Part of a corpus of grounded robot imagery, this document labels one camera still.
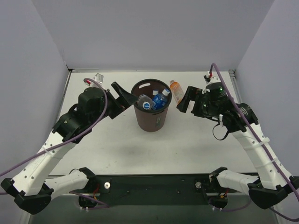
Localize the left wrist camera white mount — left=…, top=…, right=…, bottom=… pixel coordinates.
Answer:
left=84, top=73, right=104, bottom=88

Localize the orange label plastic bottle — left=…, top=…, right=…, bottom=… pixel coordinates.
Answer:
left=170, top=80, right=184, bottom=105

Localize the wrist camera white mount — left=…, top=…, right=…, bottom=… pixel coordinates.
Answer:
left=84, top=73, right=104, bottom=88
left=202, top=71, right=221, bottom=94

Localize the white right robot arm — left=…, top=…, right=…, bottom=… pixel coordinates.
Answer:
left=177, top=82, right=299, bottom=209

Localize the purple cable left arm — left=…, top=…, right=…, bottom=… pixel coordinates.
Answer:
left=0, top=77, right=110, bottom=210

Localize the blue label clear plastic bottle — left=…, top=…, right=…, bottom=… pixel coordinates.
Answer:
left=152, top=88, right=170, bottom=110

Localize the black metal base plate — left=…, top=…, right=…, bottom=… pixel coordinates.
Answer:
left=78, top=174, right=228, bottom=208

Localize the aluminium table edge rail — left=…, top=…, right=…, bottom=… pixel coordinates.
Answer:
left=228, top=70, right=240, bottom=102

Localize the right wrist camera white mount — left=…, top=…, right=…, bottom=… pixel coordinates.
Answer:
left=202, top=71, right=221, bottom=94

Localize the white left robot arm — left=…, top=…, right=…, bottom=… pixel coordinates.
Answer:
left=0, top=81, right=138, bottom=215

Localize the white blue label plastic bottle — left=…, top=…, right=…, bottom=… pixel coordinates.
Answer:
left=137, top=94, right=153, bottom=110

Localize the brown plastic waste bin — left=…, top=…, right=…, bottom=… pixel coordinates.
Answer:
left=131, top=79, right=172, bottom=132

